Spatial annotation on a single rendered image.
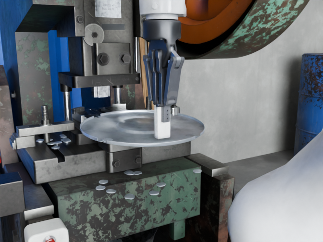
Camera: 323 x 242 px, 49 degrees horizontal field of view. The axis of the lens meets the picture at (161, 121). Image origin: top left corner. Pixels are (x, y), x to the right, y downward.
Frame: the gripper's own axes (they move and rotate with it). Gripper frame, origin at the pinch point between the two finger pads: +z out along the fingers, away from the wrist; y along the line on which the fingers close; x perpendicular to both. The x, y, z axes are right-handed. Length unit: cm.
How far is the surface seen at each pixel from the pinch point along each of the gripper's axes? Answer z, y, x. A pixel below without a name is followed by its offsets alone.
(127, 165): 15.4, -18.5, 0.0
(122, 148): 10.5, -18.5, -1.2
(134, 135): 3.6, -4.8, -4.1
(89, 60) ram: -11.6, -27.7, -6.0
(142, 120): 2.6, -13.1, 2.0
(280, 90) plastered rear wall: 24, -153, 205
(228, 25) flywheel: -20.7, -19.3, 32.7
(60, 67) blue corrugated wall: -2, -146, 16
